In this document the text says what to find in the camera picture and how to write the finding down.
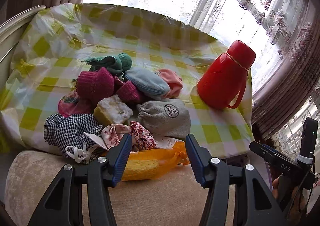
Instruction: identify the black white gingham pouch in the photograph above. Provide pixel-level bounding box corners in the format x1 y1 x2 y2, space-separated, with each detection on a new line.
43 113 103 163

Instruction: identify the orange mesh bag with sponge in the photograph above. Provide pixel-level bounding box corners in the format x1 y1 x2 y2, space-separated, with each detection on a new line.
121 141 190 181

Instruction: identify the grey drawstring pouch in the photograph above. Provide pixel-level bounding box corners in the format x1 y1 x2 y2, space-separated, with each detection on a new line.
136 99 191 139

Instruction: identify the red floral white cloth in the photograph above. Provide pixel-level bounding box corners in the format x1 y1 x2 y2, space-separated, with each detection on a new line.
84 121 182 151

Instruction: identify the salmon pink fleece pouch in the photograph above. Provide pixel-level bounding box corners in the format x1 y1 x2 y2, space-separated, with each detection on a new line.
155 69 183 98

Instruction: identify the pink strawberry pouch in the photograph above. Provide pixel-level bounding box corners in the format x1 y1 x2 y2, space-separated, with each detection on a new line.
57 90 93 118

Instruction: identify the yellow white sponge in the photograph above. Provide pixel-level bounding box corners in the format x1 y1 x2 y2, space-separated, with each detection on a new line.
93 95 133 126

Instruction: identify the light blue plush elephant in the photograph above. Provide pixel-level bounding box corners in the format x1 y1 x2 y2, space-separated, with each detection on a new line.
124 67 170 100

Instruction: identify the magenta knitted sock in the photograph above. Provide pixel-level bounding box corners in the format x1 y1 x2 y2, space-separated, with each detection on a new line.
76 67 114 105
114 77 143 104

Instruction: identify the green knitted cloth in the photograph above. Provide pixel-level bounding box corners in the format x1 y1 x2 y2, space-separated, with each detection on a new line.
84 53 132 77

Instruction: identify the person right hand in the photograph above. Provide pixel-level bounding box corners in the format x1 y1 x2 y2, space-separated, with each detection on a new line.
272 177 279 200

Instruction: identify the beige velvet armrest cushion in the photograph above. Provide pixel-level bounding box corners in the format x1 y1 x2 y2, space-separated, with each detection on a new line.
4 150 273 226

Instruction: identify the pink curtain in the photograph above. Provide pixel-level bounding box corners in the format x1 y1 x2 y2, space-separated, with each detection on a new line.
252 4 319 141

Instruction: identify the red thermos jug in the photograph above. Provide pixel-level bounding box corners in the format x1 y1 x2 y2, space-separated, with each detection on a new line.
197 40 256 110

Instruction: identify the lace sheer curtain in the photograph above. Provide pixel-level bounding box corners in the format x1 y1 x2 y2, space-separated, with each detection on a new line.
83 0 317 91

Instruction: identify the green checked plastic tablecloth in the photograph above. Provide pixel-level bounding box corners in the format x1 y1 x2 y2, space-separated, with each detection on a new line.
1 4 254 158

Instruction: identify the cream carved cabinet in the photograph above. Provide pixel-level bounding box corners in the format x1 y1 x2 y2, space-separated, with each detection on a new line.
0 5 46 89

